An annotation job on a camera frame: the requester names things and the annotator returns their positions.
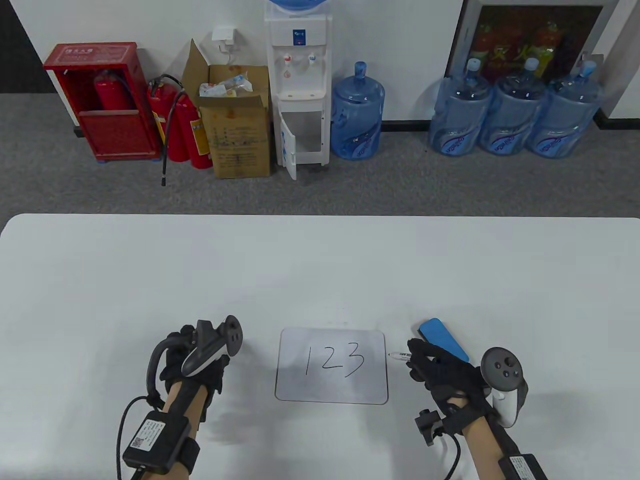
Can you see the person's left hand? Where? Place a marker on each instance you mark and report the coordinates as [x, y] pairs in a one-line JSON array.
[[172, 367]]

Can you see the person's right hand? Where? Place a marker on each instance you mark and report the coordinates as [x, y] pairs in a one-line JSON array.
[[450, 382]]

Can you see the blue whiteboard eraser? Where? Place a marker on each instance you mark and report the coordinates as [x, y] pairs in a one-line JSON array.
[[442, 337]]

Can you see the black and white marker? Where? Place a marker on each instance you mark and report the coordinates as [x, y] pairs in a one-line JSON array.
[[400, 356]]

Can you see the small white whiteboard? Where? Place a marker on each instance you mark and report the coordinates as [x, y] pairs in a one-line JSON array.
[[295, 385]]

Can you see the person's left forearm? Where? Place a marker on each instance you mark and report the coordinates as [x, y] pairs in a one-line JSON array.
[[185, 400]]

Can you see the black and white controller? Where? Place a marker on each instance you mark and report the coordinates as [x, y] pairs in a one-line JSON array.
[[502, 370], [210, 345]]

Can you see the black labelled wrist box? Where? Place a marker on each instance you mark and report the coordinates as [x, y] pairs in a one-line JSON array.
[[522, 467], [155, 442]]

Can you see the red fire extinguisher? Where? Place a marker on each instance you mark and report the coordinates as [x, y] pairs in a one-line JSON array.
[[167, 115], [197, 135], [112, 95]]

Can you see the open cardboard box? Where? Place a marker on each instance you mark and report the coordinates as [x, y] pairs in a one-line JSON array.
[[240, 140]]

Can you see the red fire extinguisher cabinet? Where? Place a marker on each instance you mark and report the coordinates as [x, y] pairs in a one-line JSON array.
[[115, 135]]

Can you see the blue water jug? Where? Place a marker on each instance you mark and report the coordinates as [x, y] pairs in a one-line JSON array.
[[562, 125], [512, 120], [460, 120], [357, 120]]

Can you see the plastic wrappers trash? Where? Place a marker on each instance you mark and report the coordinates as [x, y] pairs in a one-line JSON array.
[[225, 87]]

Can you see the white water dispenser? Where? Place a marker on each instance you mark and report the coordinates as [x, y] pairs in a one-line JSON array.
[[300, 65]]

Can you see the black door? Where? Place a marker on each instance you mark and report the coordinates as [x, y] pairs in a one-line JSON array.
[[20, 50]]

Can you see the framed glass poster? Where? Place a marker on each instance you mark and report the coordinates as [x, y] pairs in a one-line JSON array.
[[510, 35]]

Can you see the blue dispenser water bottle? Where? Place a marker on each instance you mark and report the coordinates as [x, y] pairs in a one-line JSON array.
[[297, 5]]

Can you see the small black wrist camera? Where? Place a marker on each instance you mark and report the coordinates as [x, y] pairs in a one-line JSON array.
[[429, 427]]

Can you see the white wall socket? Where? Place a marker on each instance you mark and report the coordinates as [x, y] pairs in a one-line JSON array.
[[223, 36]]

